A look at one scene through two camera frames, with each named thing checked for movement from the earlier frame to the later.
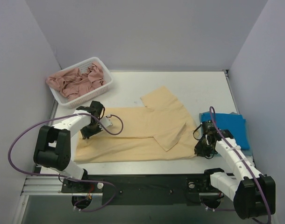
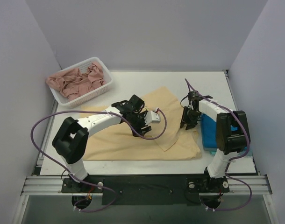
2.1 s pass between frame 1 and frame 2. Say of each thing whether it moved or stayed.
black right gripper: moved
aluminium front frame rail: stayed
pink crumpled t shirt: stayed
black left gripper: moved
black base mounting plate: stayed
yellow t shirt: stayed
